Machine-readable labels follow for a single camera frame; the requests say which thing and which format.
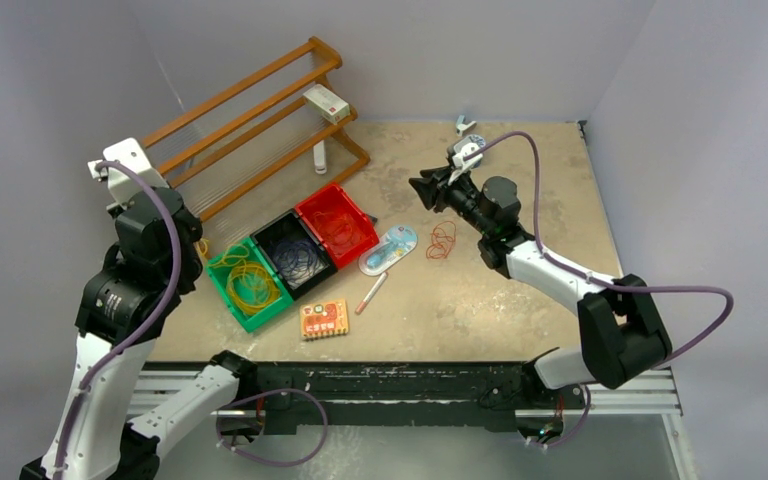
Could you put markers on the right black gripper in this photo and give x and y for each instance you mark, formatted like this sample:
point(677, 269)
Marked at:
point(433, 187)

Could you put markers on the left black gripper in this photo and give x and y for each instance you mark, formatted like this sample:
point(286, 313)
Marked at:
point(195, 221)

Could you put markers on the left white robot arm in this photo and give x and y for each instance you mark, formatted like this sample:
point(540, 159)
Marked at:
point(122, 313)

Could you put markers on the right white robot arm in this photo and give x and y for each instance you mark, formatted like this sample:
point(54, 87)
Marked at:
point(621, 332)

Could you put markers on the blue lidded jar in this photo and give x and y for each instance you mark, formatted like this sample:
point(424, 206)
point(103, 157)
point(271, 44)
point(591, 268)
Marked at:
point(473, 142)

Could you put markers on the blue toothbrush blister pack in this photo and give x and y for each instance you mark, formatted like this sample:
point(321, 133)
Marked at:
point(397, 242)

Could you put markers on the green plastic bin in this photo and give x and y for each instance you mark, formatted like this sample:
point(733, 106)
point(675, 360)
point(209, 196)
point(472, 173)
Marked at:
point(247, 285)

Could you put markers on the red plastic bin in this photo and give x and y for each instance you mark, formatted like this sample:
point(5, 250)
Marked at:
point(340, 225)

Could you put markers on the white orange pen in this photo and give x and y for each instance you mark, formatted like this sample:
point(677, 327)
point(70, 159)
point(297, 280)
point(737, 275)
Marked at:
point(371, 293)

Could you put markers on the black plastic bin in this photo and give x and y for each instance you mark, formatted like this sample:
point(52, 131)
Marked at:
point(294, 253)

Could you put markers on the wooden shelf rack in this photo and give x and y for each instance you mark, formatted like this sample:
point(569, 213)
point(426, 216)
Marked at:
point(256, 121)

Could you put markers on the white stapler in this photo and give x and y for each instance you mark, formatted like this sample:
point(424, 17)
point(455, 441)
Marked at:
point(320, 158)

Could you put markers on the orange snack packet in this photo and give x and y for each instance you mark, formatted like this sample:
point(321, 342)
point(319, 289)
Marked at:
point(324, 319)

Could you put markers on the white red carton box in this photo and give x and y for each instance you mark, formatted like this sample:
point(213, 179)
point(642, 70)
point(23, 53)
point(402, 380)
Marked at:
point(330, 106)

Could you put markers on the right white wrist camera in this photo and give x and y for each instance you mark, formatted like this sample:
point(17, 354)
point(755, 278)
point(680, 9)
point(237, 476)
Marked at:
point(461, 162)

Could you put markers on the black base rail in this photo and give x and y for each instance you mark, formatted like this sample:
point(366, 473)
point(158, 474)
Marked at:
point(489, 395)

